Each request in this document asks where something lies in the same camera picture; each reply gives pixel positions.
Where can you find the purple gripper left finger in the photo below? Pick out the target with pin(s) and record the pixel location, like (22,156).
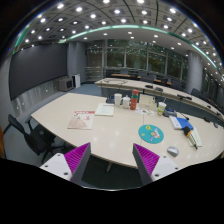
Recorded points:
(69,166)

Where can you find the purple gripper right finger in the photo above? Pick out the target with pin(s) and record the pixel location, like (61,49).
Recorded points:
(151,166)

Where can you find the round teal mouse pad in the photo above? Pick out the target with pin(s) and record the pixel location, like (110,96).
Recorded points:
(151,134)

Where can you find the grey computer mouse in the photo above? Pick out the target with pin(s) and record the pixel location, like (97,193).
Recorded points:
(173,151)

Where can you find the black office chair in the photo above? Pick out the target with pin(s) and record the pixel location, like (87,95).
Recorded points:
(27,145)

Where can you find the red and white magazine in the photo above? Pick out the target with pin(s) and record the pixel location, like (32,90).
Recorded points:
(81,119)

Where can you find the colourful leaflet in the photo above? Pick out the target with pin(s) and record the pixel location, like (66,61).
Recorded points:
(144,111)

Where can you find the green and white cup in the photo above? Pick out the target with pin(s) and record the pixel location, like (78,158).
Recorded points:
(161,108)

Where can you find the white lidded mug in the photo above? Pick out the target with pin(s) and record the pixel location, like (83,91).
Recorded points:
(126,102)

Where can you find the white booklet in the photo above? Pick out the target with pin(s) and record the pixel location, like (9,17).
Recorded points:
(104,109)

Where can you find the red thermos bottle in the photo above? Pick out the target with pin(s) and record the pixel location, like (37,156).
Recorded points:
(134,99)

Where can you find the white paper cup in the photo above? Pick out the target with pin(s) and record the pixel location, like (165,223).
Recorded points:
(117,99)

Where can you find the long rear conference table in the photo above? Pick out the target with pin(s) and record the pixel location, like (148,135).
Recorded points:
(161,91)

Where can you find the grey box cabinet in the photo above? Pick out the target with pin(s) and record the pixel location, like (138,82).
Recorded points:
(65,84)

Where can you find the dark wall screen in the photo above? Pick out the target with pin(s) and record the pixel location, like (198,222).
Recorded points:
(36,65)

